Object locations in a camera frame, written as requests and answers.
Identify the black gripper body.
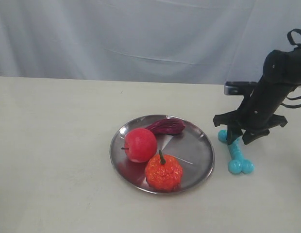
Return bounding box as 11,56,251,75
213,81,287,134

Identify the blue toy bone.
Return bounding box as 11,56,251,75
217,130,255,174

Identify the black grey Piper arm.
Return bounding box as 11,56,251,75
213,50,301,145

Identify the round steel plate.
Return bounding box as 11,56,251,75
109,114,216,195

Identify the purple toy beet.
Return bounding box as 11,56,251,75
146,118,185,135

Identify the orange toy pumpkin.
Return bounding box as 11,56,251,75
145,150,183,192

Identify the red apple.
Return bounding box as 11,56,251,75
121,128,157,163

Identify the white backdrop cloth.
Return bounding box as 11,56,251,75
0,0,301,84

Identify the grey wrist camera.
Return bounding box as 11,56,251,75
224,81,257,96

